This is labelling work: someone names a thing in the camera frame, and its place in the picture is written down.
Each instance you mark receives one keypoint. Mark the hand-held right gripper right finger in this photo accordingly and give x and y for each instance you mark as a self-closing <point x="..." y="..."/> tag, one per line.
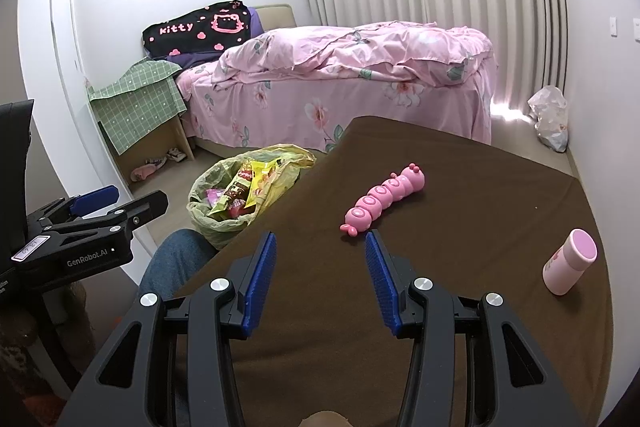
<point x="380" y="282"/>

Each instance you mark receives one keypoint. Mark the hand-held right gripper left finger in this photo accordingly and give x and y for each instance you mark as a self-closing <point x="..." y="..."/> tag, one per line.
<point x="260" y="282"/>

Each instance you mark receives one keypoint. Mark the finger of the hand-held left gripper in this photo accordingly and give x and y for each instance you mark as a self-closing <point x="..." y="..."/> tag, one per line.
<point x="145" y="207"/>
<point x="95" y="199"/>

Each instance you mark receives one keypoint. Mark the trash bin with yellow bag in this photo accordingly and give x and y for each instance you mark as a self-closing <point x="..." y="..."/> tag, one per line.
<point x="200" y="212"/>

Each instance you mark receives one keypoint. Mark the pink yellow chip packet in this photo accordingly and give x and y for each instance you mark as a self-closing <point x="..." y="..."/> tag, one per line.
<point x="217" y="207"/>

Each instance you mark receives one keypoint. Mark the pink wrapper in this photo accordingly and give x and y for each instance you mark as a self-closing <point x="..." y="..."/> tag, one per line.
<point x="239" y="211"/>

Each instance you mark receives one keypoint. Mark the yellow snack packet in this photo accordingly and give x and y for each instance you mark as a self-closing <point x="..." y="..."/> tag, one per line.
<point x="262" y="174"/>

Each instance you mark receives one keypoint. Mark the white sneaker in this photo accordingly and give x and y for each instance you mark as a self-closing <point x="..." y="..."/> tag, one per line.
<point x="176" y="155"/>

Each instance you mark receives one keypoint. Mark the person's leg in jeans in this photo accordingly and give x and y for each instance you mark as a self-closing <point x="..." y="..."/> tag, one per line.
<point x="175" y="262"/>

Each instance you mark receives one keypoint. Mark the wooden bedside table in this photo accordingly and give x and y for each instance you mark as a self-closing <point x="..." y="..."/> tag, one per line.
<point x="182" y="137"/>

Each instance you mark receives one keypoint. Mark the pink caterpillar toy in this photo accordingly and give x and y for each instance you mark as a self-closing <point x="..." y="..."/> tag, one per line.
<point x="385" y="197"/>

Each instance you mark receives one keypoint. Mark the green checked cloth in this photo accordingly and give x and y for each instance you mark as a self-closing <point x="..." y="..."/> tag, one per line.
<point x="135" y="97"/>

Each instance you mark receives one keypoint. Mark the bed with pink floral sheet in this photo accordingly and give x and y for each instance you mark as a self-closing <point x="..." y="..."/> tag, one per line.
<point x="280" y="107"/>

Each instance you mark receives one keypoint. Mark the black Hello Kitty pillow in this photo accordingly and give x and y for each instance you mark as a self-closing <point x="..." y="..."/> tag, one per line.
<point x="190" y="32"/>

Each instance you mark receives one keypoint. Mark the pink cup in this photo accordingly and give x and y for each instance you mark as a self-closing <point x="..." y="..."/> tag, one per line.
<point x="567" y="264"/>

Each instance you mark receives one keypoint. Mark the beige headboard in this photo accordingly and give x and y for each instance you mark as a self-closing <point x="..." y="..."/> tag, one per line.
<point x="275" y="17"/>

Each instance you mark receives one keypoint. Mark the pink floral duvet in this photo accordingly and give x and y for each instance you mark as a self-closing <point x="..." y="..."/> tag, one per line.
<point x="375" y="47"/>

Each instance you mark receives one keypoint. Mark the white plastic bag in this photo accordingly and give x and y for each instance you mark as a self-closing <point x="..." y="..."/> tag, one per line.
<point x="550" y="117"/>

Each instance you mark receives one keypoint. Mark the white wall switch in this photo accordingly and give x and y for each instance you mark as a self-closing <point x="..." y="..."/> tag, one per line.
<point x="636" y="29"/>
<point x="613" y="27"/>

